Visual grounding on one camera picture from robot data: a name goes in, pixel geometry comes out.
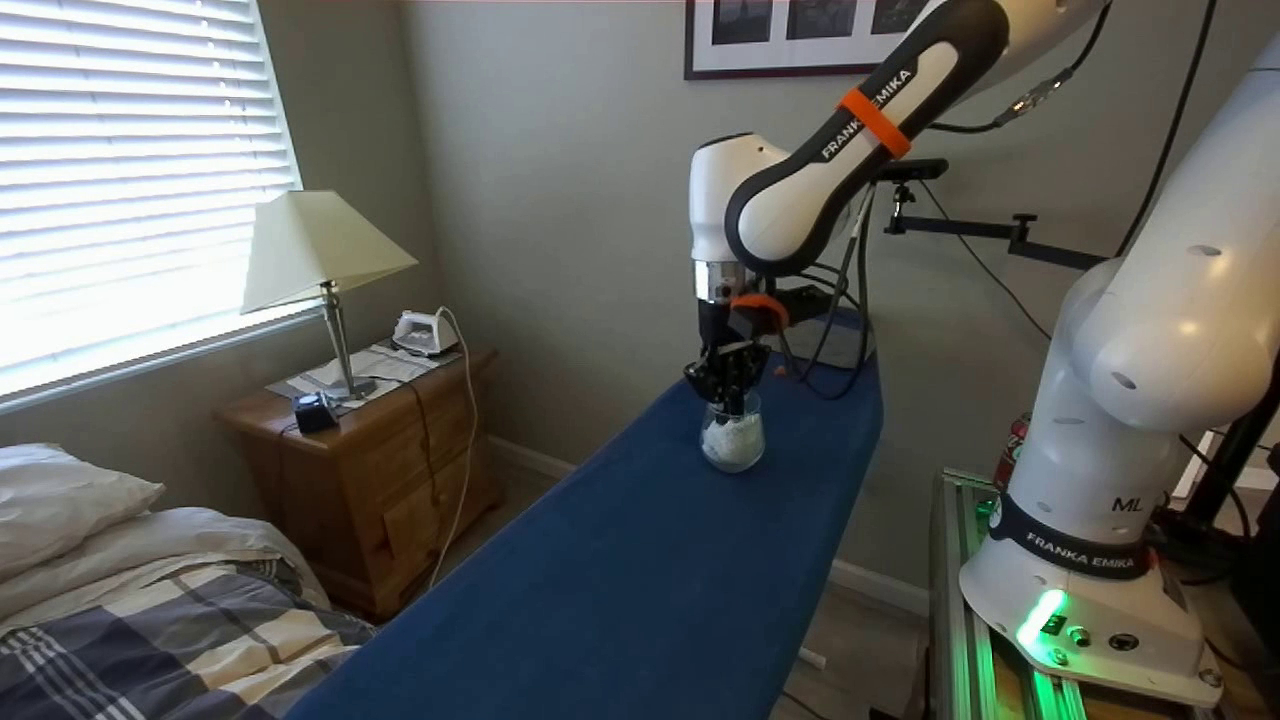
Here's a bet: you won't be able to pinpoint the thin black camera cable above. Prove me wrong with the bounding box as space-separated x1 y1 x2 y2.
914 179 1055 342

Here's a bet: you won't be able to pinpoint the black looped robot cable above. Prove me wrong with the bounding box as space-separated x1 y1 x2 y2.
764 195 879 399

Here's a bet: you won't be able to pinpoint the small white appliance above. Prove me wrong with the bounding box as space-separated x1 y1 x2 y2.
387 304 465 362

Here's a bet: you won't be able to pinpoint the white hanging cord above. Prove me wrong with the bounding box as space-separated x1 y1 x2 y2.
421 307 484 594

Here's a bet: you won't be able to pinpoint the white window blinds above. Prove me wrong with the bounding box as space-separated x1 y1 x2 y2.
0 0 309 399

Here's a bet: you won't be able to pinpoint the white papers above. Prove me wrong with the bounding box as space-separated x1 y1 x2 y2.
273 342 445 414

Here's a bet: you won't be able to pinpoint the black metal pole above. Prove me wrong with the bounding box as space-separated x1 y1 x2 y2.
1173 391 1280 565

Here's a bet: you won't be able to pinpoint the wooden nightstand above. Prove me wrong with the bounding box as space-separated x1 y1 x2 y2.
217 342 509 624

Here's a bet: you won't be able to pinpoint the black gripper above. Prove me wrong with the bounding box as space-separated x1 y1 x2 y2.
683 292 780 416

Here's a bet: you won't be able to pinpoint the cream shade table lamp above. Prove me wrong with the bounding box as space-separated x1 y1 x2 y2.
241 189 421 403

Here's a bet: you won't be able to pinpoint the black mounted camera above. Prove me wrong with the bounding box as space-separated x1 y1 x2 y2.
871 157 952 189

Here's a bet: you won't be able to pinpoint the black framed picture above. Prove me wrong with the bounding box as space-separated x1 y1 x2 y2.
683 0 934 82

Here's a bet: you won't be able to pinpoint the small black object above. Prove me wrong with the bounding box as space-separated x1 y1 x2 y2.
291 389 341 435

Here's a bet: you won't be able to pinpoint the plaid bed blanket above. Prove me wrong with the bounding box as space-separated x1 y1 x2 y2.
0 557 378 720

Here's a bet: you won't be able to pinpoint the clear drinking glass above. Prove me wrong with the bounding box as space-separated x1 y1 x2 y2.
698 391 771 477

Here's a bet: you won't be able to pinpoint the white towel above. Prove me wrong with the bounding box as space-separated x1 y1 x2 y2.
704 414 768 474

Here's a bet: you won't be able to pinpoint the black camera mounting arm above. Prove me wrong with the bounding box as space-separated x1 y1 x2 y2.
879 178 1113 276

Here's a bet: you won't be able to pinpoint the white pillow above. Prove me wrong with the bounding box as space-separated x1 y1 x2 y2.
0 440 169 586

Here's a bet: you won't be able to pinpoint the blue ironing board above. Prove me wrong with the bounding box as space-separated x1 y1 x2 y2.
282 347 886 720

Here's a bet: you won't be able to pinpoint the white duvet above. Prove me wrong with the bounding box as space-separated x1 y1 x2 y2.
0 504 332 631

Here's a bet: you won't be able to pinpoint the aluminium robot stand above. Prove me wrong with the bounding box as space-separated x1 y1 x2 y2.
929 464 1280 720

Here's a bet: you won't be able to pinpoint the long black hanging cable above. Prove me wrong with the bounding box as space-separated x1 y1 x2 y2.
1113 0 1225 258

